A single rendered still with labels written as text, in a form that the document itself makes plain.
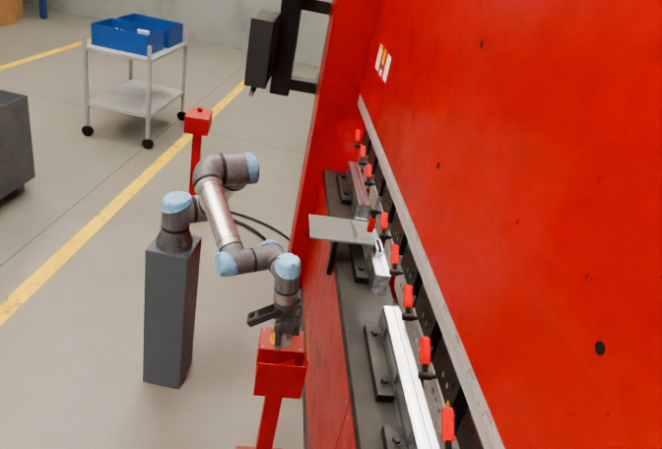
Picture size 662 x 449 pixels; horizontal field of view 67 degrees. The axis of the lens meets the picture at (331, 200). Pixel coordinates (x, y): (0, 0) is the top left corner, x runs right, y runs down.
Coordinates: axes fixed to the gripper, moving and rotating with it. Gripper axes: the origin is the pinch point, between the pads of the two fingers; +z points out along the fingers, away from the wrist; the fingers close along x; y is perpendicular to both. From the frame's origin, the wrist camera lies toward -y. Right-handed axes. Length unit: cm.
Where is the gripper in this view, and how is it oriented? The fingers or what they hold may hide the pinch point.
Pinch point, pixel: (275, 347)
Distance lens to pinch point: 173.0
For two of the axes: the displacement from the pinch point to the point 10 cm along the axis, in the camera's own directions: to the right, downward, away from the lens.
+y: 9.9, 0.6, 1.0
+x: -0.6, -4.8, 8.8
